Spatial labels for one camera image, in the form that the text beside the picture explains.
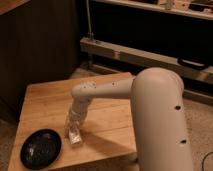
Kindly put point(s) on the grey metal shelf beam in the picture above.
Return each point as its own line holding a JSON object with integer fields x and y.
{"x": 143, "y": 58}

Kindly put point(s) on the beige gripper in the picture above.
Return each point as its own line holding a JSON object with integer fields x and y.
{"x": 75, "y": 116}

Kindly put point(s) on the upper wooden shelf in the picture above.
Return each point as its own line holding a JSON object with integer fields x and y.
{"x": 156, "y": 8}

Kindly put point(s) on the metal vertical pole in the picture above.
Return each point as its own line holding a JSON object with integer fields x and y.
{"x": 90, "y": 32}

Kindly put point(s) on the clear plastic bottle white cap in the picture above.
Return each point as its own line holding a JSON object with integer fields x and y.
{"x": 73, "y": 135}

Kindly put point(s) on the black ceramic bowl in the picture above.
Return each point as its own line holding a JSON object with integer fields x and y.
{"x": 40, "y": 149}

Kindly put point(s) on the black handle on beam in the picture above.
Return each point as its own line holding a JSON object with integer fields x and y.
{"x": 193, "y": 65}

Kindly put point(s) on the wooden table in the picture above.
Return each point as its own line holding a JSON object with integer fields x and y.
{"x": 107, "y": 132}

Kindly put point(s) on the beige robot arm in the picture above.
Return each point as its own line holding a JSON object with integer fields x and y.
{"x": 156, "y": 102}

